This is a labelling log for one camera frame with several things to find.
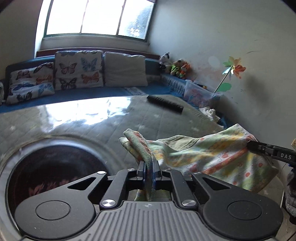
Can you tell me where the black remote control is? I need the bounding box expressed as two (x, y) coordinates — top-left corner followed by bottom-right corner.
(147, 95), (184, 113)

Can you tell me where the black and white plush toy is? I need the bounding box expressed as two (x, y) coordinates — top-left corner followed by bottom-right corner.
(159, 52), (170, 71)

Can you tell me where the butterfly print cushion upright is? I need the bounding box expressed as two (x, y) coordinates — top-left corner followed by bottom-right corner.
(55, 50), (104, 90)

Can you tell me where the brown plush toy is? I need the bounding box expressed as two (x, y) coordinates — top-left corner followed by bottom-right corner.
(170, 59), (185, 76)

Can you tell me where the floral patterned children's garment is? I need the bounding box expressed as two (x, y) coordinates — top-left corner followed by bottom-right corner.
(119, 124), (278, 193)

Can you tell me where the orange plush toy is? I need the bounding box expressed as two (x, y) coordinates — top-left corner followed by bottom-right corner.
(179, 62), (190, 79)

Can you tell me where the white crumpled cloth on sofa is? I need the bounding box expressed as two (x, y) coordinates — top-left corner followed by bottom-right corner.
(199, 106), (220, 123)

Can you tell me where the plain beige cushion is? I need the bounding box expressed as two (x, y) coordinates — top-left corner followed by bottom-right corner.
(103, 52), (148, 87)

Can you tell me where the window with frame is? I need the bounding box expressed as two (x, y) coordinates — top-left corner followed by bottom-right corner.
(44, 1), (156, 41)

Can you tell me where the clear plastic storage box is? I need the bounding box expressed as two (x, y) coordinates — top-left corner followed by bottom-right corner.
(184, 80), (222, 108)

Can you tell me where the blue corner sofa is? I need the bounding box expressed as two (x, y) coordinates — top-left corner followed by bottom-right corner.
(0, 55), (230, 128)

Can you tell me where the round recessed table basin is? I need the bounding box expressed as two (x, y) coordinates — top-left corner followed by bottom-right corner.
(1, 136), (120, 236)

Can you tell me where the colourful paper pinwheel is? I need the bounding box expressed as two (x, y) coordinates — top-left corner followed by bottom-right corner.
(214, 56), (246, 93)

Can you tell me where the butterfly print cushion lying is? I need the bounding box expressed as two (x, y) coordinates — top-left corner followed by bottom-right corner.
(6, 62), (55, 105)

